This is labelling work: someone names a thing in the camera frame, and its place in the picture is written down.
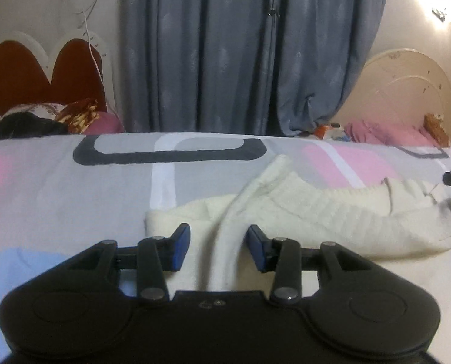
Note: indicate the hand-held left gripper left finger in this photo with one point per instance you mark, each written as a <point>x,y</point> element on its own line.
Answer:
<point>181,248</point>

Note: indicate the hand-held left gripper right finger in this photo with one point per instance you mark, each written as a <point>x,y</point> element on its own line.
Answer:
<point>256,248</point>

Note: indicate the cream knitted sweater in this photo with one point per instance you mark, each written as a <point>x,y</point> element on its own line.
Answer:
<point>324,220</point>

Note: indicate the orange floral cushion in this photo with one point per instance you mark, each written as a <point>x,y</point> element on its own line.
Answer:
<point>435,129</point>

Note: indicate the pink crumpled cloth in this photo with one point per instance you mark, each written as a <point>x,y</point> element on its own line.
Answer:
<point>384,132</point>

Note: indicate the cream arched headboard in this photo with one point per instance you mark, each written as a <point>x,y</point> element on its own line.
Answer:
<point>399,91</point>

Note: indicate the patterned bed sheet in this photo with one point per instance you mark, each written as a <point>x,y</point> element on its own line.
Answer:
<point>77,197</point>

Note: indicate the orange and white packet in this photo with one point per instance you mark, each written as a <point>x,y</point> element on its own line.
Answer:
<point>329,132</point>

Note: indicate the pink pillow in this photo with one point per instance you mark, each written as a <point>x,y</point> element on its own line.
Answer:
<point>106,124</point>

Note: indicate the yellow red floral pillow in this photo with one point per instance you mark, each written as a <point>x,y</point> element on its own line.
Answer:
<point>79,115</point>

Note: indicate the blue-grey curtain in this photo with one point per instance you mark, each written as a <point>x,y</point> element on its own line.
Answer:
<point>240,49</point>

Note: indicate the dark patterned blanket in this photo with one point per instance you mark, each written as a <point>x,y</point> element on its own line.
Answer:
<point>21,127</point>

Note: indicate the glowing wall lamp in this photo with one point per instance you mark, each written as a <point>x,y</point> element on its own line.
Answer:
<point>444,14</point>

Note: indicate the red headboard with white frame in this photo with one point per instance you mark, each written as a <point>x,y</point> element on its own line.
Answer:
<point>24,76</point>

